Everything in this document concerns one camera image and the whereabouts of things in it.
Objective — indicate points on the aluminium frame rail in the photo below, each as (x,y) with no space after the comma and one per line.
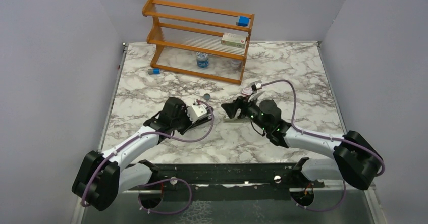
(173,203)

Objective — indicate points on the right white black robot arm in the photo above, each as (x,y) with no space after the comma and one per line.
(348,157)

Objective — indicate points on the blue box on shelf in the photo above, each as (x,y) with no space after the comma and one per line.
(242,21)

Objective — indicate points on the white green staples carton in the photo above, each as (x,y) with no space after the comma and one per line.
(233,40)

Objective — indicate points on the small red staples box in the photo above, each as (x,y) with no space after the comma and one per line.
(247,91)

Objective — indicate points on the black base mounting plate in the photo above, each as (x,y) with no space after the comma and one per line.
(233,182)

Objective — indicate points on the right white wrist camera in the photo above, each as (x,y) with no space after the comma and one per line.
(257,91)

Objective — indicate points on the blue grey small cylinder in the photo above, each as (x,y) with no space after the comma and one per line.
(153,71)

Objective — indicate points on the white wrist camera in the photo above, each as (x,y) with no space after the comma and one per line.
(257,91)
(196,111)

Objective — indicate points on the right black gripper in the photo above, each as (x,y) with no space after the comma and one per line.
(242,103)

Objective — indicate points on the black stapler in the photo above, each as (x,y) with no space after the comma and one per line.
(198,123)

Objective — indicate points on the orange wooden shelf rack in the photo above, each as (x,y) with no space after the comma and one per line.
(180,30)

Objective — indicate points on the blue white plastic jar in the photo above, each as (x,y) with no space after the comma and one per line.
(202,59)

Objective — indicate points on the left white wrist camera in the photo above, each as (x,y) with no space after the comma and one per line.
(196,111)

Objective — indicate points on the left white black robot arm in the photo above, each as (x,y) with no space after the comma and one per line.
(103,175)

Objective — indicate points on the silver chrome stapler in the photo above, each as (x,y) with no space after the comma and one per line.
(227,119)

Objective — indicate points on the clear plastic jar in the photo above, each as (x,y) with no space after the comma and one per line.
(235,63)

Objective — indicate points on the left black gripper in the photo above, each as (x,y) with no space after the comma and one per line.
(184,112)

